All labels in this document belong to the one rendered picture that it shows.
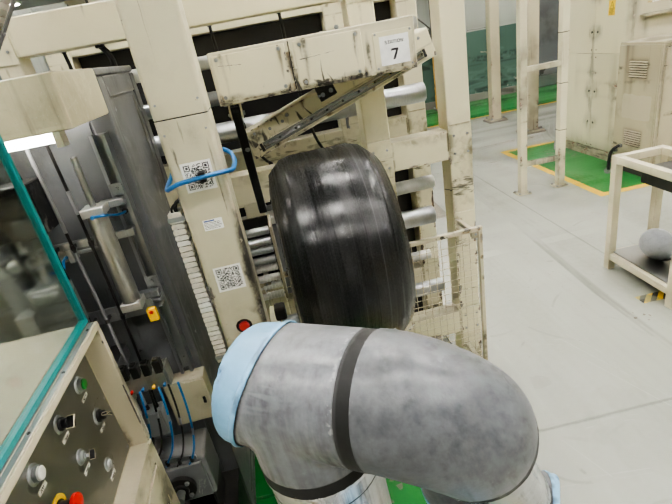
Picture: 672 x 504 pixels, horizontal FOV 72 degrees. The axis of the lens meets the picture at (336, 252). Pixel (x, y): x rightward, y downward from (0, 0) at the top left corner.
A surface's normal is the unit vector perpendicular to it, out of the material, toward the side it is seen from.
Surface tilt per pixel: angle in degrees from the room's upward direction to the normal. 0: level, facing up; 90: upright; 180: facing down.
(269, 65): 90
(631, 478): 0
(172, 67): 90
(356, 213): 51
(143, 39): 90
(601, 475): 0
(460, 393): 44
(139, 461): 0
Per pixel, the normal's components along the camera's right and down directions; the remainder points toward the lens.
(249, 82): 0.18, 0.38
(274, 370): -0.40, -0.52
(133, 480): -0.17, -0.90
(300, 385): -0.44, -0.32
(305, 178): -0.07, -0.62
